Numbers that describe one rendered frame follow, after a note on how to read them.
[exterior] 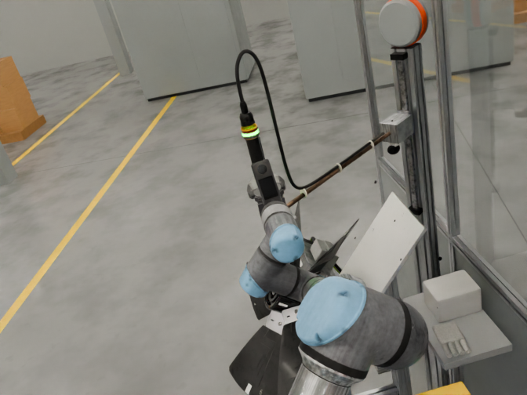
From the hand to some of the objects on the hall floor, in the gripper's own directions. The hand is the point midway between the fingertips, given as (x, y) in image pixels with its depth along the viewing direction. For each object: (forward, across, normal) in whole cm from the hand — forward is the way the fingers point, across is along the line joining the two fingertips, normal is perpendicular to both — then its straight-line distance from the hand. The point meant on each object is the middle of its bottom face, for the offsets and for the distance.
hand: (261, 175), depth 143 cm
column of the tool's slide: (+38, +59, -167) cm, 181 cm away
